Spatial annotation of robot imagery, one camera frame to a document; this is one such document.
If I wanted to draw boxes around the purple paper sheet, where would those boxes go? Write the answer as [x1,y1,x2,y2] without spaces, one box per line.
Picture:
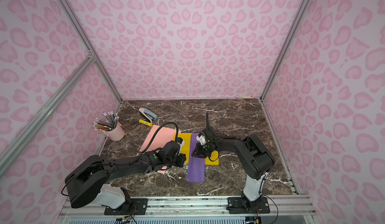
[186,133,205,183]

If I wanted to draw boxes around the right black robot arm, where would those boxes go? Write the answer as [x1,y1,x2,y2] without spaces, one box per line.
[191,133,275,203]

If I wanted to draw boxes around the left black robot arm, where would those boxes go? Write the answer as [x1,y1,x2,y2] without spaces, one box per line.
[65,137,186,209]

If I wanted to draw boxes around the yellow paper sheet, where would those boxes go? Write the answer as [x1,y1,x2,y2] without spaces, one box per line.
[178,133,219,165]

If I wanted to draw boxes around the pink paper sheet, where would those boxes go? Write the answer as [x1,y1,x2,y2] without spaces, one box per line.
[138,125,180,173]

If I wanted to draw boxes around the grey blue stapler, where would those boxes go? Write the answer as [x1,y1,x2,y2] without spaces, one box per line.
[139,107,158,123]

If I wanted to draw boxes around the yellow highlighter marker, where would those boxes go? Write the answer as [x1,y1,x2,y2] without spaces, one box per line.
[139,119,153,127]

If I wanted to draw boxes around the pink pencil cup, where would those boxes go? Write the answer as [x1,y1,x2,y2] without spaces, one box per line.
[105,123,125,141]

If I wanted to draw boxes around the bundle of pencils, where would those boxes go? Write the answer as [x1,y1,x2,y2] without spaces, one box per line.
[93,112,119,132]

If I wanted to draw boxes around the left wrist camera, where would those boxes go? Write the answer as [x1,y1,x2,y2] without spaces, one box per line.
[175,137,184,153]

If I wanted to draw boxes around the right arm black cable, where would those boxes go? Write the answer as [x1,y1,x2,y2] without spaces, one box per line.
[205,112,220,163]

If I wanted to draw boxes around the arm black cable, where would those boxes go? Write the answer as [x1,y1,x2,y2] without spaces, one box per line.
[205,112,220,163]
[144,121,179,155]

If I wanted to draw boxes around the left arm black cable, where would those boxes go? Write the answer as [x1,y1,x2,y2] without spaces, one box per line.
[144,121,179,155]

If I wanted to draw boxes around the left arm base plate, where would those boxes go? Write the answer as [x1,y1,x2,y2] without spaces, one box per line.
[104,198,148,216]

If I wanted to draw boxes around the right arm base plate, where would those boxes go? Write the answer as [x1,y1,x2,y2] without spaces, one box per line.
[226,197,270,214]

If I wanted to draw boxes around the aluminium mounting rail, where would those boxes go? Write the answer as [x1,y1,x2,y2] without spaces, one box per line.
[57,195,320,224]

